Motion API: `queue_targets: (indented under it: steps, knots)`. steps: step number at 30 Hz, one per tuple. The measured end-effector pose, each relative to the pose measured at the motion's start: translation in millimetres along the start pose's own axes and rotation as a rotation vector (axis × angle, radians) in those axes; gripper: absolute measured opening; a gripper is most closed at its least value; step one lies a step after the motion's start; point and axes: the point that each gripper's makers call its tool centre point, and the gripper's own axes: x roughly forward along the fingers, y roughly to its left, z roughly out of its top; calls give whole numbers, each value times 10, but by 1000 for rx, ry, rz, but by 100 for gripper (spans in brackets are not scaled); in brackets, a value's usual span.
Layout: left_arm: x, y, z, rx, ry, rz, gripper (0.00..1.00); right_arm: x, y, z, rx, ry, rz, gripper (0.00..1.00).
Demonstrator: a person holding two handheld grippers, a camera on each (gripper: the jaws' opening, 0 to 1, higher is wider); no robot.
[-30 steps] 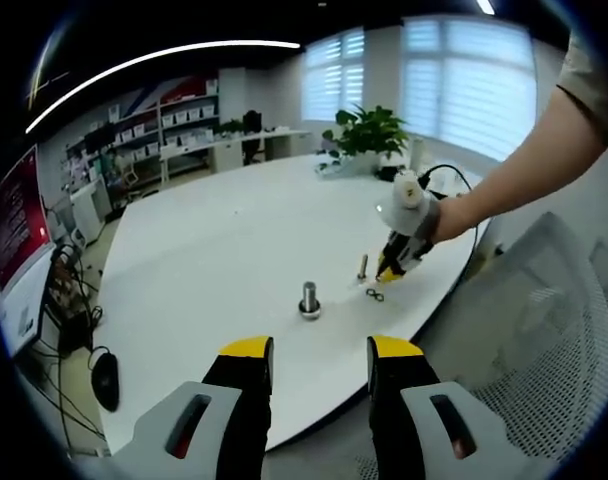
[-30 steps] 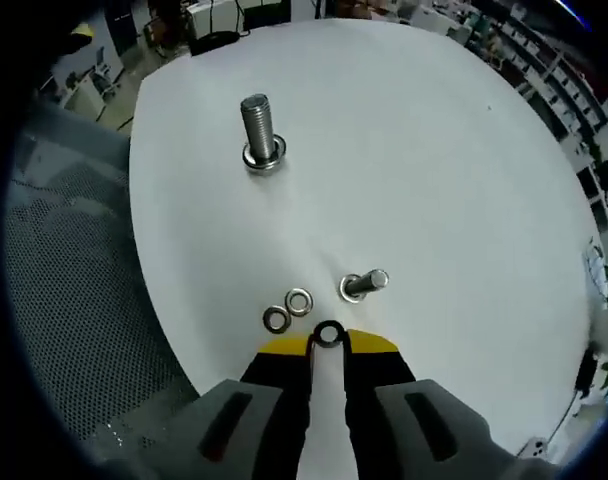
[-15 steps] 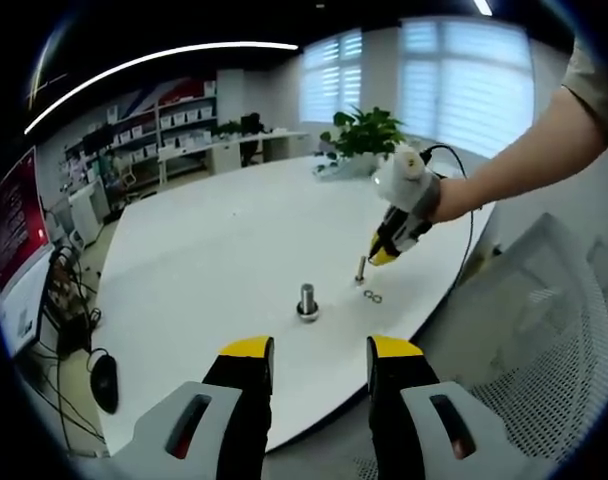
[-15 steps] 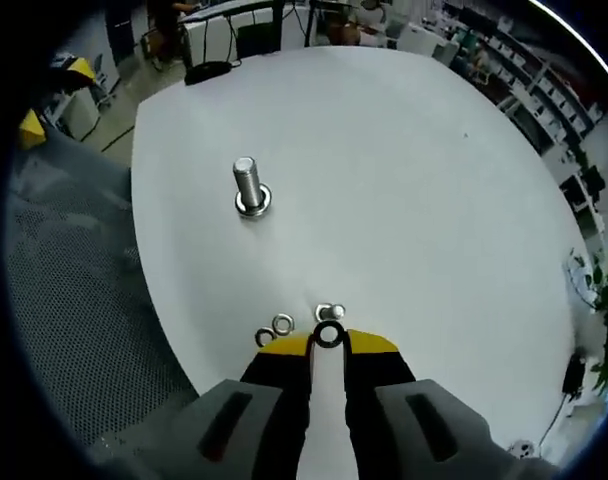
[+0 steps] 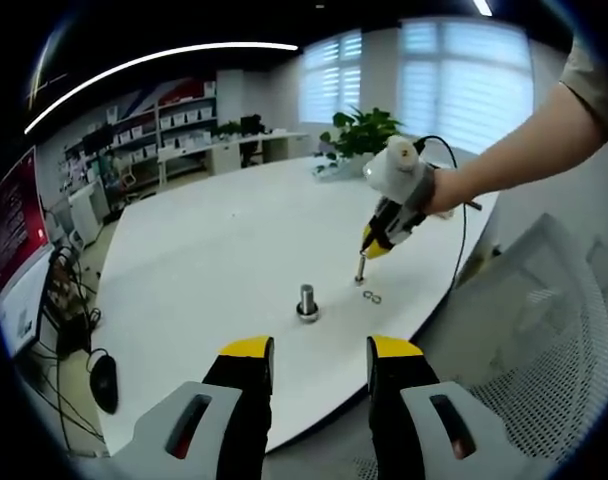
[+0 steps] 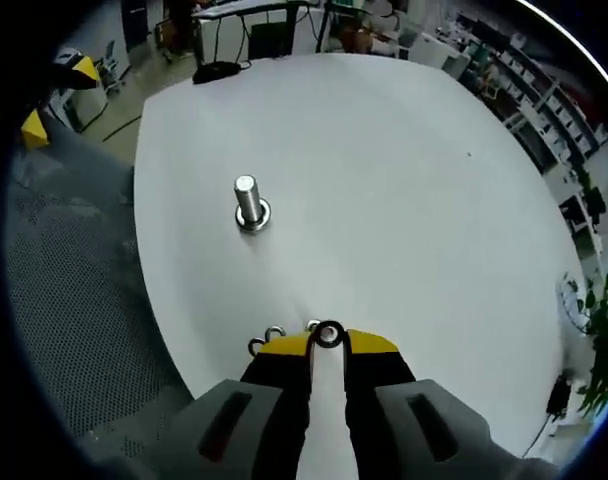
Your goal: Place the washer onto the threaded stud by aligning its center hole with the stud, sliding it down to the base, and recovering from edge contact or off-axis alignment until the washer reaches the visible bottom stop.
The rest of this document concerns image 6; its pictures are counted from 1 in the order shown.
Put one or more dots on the green potted plant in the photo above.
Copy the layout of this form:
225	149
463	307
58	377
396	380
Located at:
601	350

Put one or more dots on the white storage shelf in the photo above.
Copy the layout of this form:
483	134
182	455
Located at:
549	110

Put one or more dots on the grey mesh office chair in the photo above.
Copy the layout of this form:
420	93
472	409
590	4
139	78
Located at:
74	280

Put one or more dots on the white standing desk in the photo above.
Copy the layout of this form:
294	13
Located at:
244	9

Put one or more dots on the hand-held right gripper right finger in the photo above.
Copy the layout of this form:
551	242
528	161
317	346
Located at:
379	395

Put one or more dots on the black computer mouse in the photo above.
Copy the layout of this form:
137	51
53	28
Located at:
214	72

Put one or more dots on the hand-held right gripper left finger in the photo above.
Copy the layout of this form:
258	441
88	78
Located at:
274	390

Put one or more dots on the small steel washer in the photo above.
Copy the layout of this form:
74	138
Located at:
318	334
269	331
310	324
250	345

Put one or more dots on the white drawer cabinet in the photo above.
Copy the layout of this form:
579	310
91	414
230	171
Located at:
86	107

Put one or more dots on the black computer tower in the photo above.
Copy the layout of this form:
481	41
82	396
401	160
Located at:
269	40

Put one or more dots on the large threaded stud bolt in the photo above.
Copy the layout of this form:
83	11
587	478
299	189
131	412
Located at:
247	197

